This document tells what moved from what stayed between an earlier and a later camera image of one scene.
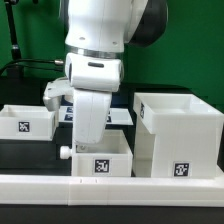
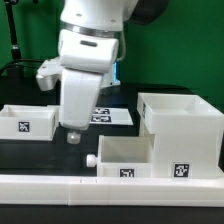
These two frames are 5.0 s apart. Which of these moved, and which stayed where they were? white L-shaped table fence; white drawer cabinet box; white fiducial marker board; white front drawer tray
Moved: white front drawer tray
Stayed: white L-shaped table fence; white drawer cabinet box; white fiducial marker board
